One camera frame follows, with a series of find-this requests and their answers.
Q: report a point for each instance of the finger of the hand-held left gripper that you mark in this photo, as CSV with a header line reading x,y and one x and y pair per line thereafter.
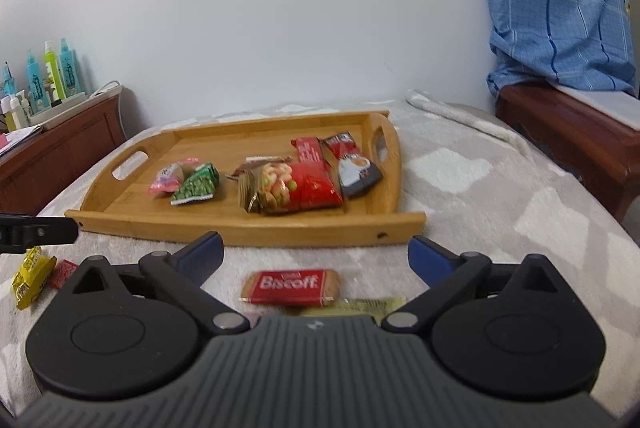
x,y
35,232

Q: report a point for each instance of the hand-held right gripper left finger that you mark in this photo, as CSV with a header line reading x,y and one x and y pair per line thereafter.
x,y
197,258

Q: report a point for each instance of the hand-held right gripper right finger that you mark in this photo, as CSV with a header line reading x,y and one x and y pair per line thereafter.
x,y
432,260

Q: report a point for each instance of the yellow snack packet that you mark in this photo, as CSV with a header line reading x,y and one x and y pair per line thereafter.
x,y
32,278

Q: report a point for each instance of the small red candy packet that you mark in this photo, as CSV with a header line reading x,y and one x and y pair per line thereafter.
x,y
62,274

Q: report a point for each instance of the green pea snack packet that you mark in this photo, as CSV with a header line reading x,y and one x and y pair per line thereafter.
x,y
197,185

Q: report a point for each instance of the pink snack packet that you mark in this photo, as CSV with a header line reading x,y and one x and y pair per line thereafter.
x,y
167,180

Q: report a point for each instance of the olive gold candy packet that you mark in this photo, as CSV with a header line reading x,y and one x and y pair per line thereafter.
x,y
360,304

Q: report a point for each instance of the red biscuit packet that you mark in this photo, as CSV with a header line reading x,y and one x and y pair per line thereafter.
x,y
287,285

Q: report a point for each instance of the brown gold snack packet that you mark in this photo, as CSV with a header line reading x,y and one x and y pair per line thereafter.
x,y
245,168

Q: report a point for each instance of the red black coffee sachet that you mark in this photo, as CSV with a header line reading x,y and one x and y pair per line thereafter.
x,y
357,173

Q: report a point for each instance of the red gold peanut packet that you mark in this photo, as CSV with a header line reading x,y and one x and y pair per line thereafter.
x,y
305,185

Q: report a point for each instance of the long red snack packet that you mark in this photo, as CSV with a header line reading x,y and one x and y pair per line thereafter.
x,y
310,153

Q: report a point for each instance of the brown wooden cabinet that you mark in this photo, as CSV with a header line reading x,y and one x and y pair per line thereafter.
x,y
60,158

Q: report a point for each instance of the stack of papers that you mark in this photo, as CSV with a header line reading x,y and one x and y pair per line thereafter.
x,y
20,137

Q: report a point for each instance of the white plastic bottle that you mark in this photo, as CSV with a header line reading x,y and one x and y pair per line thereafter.
x,y
15,113
4,116
25,106

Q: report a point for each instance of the white rectangular tray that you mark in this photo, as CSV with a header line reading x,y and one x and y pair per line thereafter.
x,y
70,106

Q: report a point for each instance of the small teal spray bottle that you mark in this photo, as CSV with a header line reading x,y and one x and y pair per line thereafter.
x,y
7,81

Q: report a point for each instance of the yellow-green spray bottle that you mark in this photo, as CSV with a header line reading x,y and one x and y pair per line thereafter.
x,y
52,73

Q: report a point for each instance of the dark wooden bed frame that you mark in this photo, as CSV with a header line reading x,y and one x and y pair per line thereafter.
x,y
565,133

